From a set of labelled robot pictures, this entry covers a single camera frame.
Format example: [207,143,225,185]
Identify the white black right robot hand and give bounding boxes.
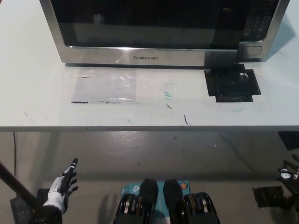
[277,154,299,188]

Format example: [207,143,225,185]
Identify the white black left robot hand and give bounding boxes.
[43,158,79,213]

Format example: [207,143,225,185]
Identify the stainless microwave door dark glass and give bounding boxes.
[39,0,242,67]

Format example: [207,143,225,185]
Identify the stainless Farberware microwave body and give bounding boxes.
[64,0,289,69]

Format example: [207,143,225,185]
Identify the black object under table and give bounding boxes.
[277,131,299,150]

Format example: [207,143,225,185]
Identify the black metal pole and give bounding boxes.
[0,159,45,217]

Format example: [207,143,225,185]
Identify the teal tp-link box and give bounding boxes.
[120,180,190,195]

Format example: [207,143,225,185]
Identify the black tape patch on table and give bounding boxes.
[204,63,262,103]

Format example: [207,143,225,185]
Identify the clear plastic sheet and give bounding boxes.
[70,69,141,105]

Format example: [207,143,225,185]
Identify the thin black hanging cable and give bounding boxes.
[12,131,17,179]

